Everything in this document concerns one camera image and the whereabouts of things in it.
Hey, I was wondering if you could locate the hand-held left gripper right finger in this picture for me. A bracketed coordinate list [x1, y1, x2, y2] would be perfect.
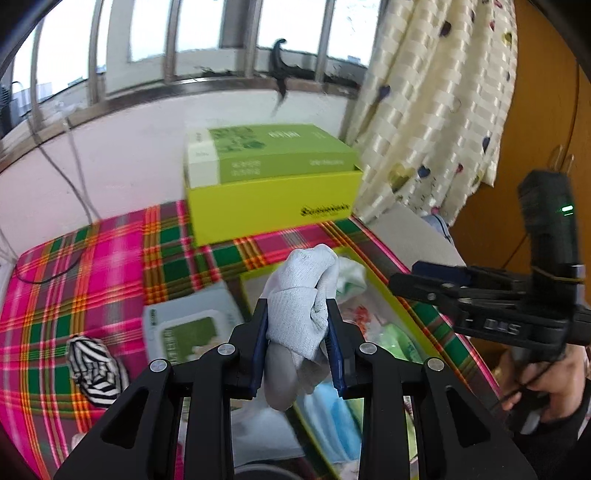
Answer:
[325, 298, 539, 480]

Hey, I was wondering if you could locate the metal window grille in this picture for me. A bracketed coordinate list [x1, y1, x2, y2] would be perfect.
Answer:
[0, 0, 384, 155]

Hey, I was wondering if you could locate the person's right forearm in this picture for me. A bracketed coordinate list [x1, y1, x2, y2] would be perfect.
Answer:
[512, 383, 591, 480]

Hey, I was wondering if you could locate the cream checked curtain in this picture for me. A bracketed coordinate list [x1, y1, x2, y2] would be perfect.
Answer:
[346, 0, 518, 227]

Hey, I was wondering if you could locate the cabinet door handle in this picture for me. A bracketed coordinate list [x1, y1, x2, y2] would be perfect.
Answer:
[547, 145, 575, 174]

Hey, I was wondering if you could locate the large yellow-green box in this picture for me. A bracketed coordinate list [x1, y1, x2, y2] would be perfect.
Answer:
[183, 124, 364, 247]

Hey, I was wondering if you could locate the person's right hand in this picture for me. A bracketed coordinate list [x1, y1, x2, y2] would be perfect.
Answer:
[499, 344, 591, 421]

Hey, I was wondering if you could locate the green and cream box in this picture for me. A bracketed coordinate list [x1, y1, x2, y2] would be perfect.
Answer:
[185, 124, 361, 189]

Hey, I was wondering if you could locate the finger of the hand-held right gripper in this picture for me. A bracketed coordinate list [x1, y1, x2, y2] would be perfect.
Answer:
[411, 261, 532, 289]
[388, 273, 532, 305]

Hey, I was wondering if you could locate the pink plaid blanket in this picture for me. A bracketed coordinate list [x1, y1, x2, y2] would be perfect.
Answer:
[0, 198, 502, 480]

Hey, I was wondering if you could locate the pink patterned cloth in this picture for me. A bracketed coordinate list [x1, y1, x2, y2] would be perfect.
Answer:
[342, 295, 384, 342]

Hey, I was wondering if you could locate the black charger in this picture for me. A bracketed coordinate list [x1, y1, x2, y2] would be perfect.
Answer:
[0, 83, 24, 134]

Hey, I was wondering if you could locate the black cable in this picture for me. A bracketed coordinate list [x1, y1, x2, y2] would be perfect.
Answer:
[11, 78, 100, 284]

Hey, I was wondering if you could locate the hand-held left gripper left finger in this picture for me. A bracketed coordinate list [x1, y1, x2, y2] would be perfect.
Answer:
[53, 298, 269, 480]

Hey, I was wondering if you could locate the light blue cloth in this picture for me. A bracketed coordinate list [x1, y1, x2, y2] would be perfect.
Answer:
[302, 385, 363, 462]

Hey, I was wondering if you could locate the white cable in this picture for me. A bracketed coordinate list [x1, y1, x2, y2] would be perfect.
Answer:
[58, 113, 100, 222]

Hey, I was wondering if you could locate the black window handle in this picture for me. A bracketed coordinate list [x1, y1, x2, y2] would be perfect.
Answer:
[270, 38, 291, 100]

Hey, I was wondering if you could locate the black and white striped sock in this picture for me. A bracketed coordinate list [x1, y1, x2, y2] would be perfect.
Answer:
[65, 336, 132, 407]

